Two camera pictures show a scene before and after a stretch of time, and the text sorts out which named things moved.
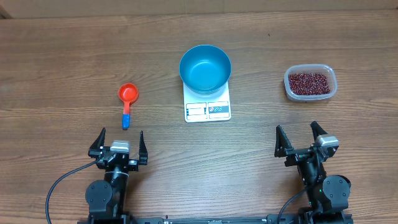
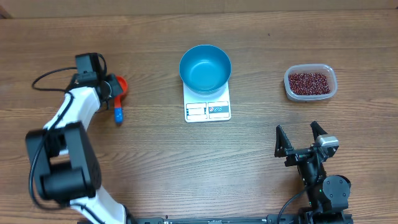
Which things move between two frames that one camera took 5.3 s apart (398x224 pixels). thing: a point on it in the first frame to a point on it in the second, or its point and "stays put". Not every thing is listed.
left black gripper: [133, 163] to [112, 79]
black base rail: [329, 218] stays put
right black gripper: [283, 148] stays put
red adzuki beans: [308, 84] stays put
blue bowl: [205, 69] stays put
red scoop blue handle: [128, 94] to [119, 100]
